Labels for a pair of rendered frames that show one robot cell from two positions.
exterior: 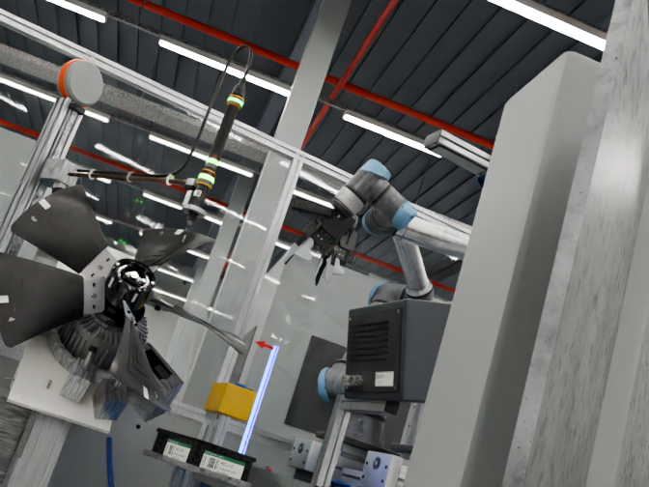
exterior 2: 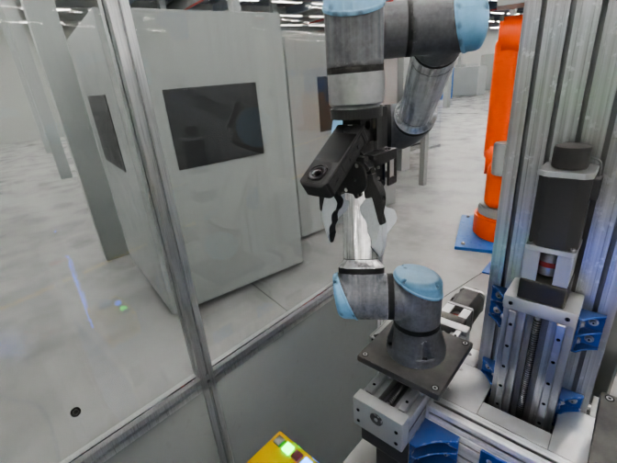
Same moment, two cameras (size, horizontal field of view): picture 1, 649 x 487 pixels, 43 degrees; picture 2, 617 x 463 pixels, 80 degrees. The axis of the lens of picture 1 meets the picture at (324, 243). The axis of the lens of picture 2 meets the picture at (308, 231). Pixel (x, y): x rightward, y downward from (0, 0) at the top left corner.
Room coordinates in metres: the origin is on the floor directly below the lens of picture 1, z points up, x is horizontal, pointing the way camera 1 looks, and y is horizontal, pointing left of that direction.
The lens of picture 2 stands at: (2.15, 0.26, 1.72)
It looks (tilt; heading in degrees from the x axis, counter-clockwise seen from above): 23 degrees down; 334
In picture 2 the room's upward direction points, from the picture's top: 5 degrees counter-clockwise
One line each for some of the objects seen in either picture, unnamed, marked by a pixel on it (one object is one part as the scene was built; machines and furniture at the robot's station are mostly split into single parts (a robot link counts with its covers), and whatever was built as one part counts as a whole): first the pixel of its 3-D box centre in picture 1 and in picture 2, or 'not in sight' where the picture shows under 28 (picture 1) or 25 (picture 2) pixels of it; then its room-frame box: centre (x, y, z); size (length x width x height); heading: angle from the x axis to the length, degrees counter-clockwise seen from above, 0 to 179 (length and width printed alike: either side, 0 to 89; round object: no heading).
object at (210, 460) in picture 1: (201, 456); not in sight; (2.08, 0.13, 0.84); 0.22 x 0.17 x 0.07; 34
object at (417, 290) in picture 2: not in sight; (414, 295); (2.73, -0.30, 1.20); 0.13 x 0.12 x 0.14; 54
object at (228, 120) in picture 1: (221, 138); not in sight; (2.18, 0.37, 1.68); 0.03 x 0.03 x 0.21
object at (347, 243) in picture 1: (340, 243); (360, 151); (2.59, -0.05, 1.62); 0.09 x 0.08 x 0.12; 109
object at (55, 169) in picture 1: (59, 173); not in sight; (2.54, 0.88, 1.54); 0.10 x 0.07 x 0.08; 54
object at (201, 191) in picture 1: (217, 147); not in sight; (2.18, 0.37, 1.65); 0.04 x 0.04 x 0.46
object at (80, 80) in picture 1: (79, 83); not in sight; (2.60, 0.95, 1.88); 0.17 x 0.15 x 0.16; 109
